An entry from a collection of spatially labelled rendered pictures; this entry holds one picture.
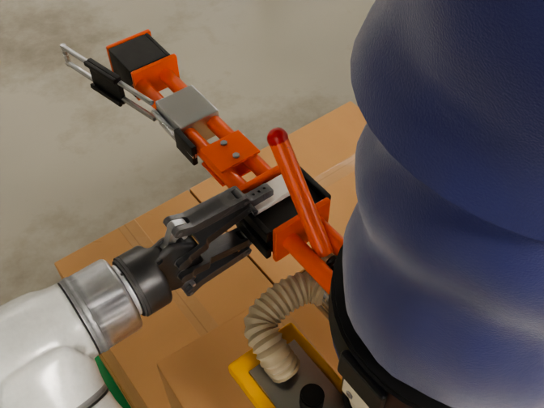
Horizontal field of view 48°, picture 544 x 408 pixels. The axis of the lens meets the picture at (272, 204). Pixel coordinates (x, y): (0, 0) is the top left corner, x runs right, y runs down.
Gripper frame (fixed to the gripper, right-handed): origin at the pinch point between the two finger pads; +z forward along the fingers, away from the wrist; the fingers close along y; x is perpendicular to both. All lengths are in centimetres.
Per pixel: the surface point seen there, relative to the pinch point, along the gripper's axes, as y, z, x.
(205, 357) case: 29.0, -12.2, -0.9
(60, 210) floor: 123, -4, -127
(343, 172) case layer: 69, 57, -41
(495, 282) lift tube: -30.8, -9.2, 31.4
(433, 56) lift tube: -42, -11, 25
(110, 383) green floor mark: 123, -22, -53
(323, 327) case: 29.0, 5.5, 6.2
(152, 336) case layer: 69, -11, -30
